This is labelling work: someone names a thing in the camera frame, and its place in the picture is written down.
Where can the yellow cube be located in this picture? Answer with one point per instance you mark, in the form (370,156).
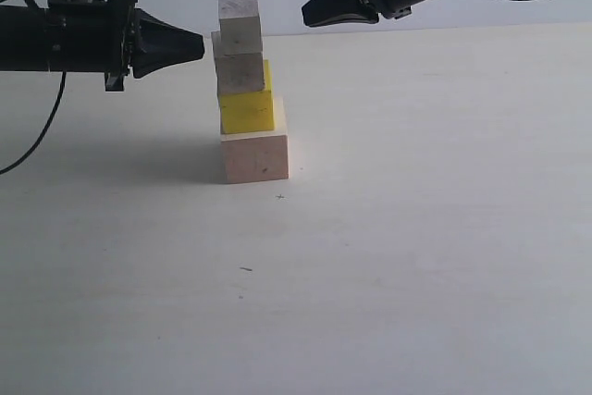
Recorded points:
(251,111)

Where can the medium wooden cube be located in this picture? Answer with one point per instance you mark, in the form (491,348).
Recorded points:
(242,73)

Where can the large light wooden cube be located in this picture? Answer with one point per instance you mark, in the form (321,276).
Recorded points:
(258,156)

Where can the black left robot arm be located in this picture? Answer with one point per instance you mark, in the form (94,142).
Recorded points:
(24,40)

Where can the small wooden cube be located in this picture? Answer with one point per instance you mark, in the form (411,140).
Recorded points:
(240,27)

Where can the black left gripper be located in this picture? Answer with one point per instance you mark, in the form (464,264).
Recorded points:
(94,37)

